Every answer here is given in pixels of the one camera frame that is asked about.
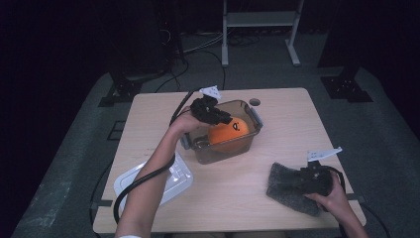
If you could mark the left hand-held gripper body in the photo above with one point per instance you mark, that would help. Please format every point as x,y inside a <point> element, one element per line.
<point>206,110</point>

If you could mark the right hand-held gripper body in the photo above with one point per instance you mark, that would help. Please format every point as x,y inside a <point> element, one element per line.
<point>315,181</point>

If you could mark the grey fuzzy cloth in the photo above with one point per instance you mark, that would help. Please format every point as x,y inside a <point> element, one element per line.
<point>290,201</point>

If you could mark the orange plush toy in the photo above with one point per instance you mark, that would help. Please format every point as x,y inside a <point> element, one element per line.
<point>228,134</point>

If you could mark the clear grey storage box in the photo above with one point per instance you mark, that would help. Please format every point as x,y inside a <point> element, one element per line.
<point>251,115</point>

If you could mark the white box lid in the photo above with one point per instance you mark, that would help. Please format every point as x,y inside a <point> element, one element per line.
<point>181,178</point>

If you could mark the person's left hand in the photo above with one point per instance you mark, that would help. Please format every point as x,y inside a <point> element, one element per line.
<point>185,124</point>

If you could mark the person's right hand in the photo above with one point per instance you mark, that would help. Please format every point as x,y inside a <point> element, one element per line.
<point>338,205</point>

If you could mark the black tape strip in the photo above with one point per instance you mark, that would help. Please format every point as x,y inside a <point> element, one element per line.
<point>99,203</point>
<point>356,197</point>

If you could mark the black stand base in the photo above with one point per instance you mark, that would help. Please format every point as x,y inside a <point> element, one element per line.
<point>345,89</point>
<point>120,92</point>

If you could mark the white metal stand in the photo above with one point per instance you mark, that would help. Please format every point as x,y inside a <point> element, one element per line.
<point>261,18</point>

